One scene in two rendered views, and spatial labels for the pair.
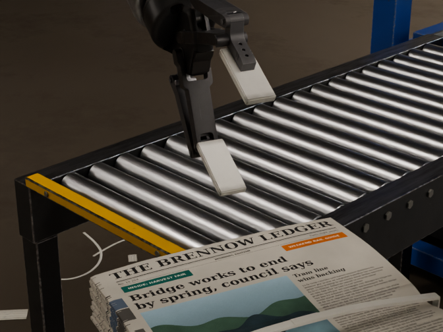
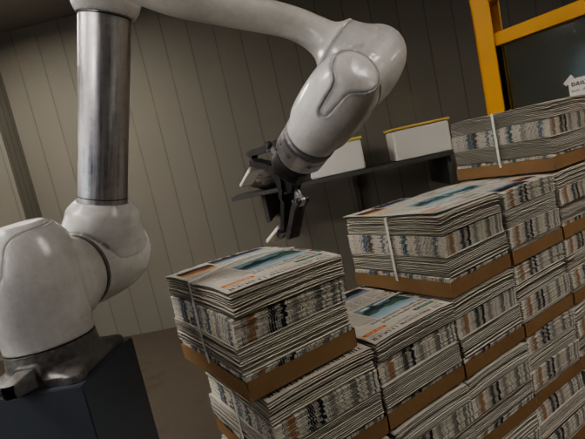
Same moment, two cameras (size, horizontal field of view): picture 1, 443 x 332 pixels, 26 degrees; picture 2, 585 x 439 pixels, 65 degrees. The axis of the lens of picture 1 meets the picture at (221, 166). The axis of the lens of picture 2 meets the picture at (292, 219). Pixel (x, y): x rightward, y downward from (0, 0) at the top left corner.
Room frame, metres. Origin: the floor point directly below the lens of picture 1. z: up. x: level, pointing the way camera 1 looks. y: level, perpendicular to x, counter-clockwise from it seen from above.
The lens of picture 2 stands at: (1.82, -0.09, 1.28)
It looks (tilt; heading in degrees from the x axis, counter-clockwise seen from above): 7 degrees down; 172
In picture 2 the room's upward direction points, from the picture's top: 12 degrees counter-clockwise
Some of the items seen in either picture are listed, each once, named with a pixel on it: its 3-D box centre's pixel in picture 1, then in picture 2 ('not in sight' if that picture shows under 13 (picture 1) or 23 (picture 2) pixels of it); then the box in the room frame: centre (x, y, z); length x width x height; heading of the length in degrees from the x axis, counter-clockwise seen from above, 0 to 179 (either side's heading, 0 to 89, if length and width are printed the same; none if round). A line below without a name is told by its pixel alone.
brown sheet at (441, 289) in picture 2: not in sight; (428, 269); (0.49, 0.48, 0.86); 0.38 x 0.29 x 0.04; 25
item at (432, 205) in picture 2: not in sight; (415, 205); (0.48, 0.48, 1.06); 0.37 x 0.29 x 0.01; 25
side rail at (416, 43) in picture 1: (267, 118); not in sight; (2.07, -0.11, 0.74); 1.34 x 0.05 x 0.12; 135
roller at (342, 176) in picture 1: (295, 159); not in sight; (1.76, -0.15, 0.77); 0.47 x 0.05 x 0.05; 45
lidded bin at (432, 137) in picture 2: not in sight; (417, 140); (-1.52, 1.44, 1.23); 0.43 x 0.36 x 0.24; 77
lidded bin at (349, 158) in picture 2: not in sight; (334, 158); (-1.66, 0.82, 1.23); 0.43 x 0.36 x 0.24; 77
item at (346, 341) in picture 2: not in sight; (286, 353); (0.83, -0.03, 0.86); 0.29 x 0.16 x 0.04; 115
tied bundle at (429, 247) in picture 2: not in sight; (423, 242); (0.49, 0.48, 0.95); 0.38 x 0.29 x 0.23; 25
